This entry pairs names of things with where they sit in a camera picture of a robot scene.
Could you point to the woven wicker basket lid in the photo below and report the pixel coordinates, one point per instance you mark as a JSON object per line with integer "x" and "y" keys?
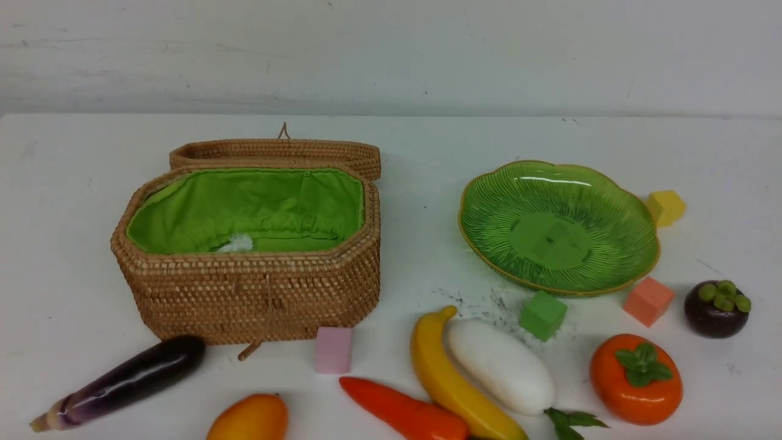
{"x": 363, "y": 158}

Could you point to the yellow foam cube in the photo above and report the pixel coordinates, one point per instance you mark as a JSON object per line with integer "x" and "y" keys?
{"x": 666, "y": 207}

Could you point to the purple mangosteen toy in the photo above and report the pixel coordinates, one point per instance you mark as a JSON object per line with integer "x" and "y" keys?
{"x": 717, "y": 309}

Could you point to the green foam cube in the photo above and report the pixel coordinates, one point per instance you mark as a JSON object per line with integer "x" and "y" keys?
{"x": 542, "y": 315}

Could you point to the orange foam cube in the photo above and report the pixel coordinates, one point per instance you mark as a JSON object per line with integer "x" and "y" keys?
{"x": 648, "y": 301}

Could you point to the yellow banana toy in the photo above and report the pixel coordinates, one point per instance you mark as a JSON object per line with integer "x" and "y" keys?
{"x": 448, "y": 388}

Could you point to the green ribbed glass plate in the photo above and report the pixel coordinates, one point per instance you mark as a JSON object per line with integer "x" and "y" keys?
{"x": 560, "y": 228}

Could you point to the pink foam cube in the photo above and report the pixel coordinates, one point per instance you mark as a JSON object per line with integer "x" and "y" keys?
{"x": 333, "y": 350}

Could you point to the orange persimmon toy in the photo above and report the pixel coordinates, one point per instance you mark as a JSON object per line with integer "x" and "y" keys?
{"x": 636, "y": 380}

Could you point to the purple eggplant toy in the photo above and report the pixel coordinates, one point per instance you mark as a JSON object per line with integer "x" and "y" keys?
{"x": 144, "y": 375}

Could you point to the woven wicker basket green lining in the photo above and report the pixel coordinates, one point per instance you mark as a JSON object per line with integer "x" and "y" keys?
{"x": 252, "y": 252}

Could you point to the orange yellow mango toy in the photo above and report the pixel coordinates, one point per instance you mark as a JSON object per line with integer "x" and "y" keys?
{"x": 258, "y": 416}

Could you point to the orange carrot toy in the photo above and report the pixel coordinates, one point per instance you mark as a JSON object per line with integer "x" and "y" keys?
{"x": 412, "y": 418}

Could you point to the white radish toy green leaves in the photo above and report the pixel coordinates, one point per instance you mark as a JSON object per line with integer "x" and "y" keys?
{"x": 514, "y": 375}

